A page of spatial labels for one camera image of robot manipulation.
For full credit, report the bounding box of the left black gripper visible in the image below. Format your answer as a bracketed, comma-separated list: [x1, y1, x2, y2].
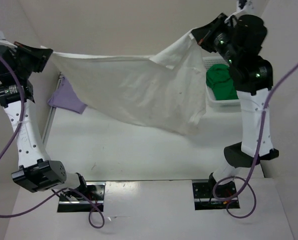
[11, 40, 53, 78]

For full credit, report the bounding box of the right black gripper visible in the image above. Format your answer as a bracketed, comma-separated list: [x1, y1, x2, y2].
[192, 11, 240, 65]

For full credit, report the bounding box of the purple t shirt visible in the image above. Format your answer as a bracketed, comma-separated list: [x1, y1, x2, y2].
[47, 77, 87, 114]

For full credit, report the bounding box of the white t shirt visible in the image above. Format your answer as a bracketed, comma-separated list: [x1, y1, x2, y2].
[51, 32, 206, 135]

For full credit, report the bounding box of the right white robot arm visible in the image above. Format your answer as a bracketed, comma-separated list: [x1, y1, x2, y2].
[191, 13, 279, 197]

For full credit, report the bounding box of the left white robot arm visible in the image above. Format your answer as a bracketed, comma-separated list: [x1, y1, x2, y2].
[0, 42, 89, 200]

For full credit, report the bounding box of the green t shirt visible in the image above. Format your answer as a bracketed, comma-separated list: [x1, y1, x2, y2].
[206, 64, 238, 101]

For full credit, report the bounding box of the white plastic laundry basket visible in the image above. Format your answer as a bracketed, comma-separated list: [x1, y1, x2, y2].
[203, 56, 240, 108]

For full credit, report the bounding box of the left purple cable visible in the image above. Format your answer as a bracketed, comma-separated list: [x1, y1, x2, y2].
[0, 47, 106, 230]

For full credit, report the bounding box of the purple cable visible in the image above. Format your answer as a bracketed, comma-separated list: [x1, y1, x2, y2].
[0, 47, 106, 230]
[212, 51, 298, 219]

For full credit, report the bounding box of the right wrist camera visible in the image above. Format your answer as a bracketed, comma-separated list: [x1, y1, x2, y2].
[230, 0, 255, 18]

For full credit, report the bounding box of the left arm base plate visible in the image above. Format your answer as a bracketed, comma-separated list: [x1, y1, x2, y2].
[57, 181, 105, 213]

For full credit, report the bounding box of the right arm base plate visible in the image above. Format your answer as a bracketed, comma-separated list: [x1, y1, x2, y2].
[192, 179, 236, 211]

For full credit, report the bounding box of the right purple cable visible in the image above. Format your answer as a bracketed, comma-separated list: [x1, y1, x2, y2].
[212, 51, 298, 219]

